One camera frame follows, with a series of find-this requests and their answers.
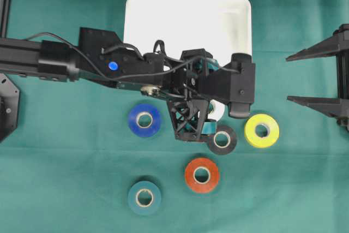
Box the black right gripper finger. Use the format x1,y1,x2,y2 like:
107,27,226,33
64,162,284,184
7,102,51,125
287,96,341,117
286,35,340,62

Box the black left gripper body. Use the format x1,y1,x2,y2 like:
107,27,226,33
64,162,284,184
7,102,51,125
141,49,218,101

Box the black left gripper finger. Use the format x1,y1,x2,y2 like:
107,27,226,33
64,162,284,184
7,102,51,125
166,99,210,142
201,120,218,135

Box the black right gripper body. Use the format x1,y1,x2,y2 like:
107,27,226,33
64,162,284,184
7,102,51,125
331,24,348,131

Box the white tape roll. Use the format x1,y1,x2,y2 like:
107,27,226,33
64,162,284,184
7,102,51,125
208,100,225,121

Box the teal tape roll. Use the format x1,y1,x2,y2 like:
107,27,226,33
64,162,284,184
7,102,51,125
127,181,161,216

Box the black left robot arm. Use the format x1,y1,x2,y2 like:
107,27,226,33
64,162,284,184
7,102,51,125
1,28,219,142

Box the black tape roll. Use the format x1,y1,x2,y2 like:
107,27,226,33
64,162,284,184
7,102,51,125
207,125,237,155

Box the blue tape roll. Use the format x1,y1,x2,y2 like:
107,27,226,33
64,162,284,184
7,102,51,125
128,104,161,138

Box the red tape roll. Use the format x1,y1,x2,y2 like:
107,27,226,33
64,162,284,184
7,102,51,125
184,157,220,194

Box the yellow tape roll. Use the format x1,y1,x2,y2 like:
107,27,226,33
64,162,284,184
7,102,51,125
244,113,280,148

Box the white rectangular plastic tray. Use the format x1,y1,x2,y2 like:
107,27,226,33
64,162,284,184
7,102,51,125
123,0,252,65

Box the black wrist camera on left gripper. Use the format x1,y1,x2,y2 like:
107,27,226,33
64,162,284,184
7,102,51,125
197,52,256,119

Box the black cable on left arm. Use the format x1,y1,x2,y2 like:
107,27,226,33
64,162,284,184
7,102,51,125
26,32,240,100

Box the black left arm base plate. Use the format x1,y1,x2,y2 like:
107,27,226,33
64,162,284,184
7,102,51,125
0,74,20,142

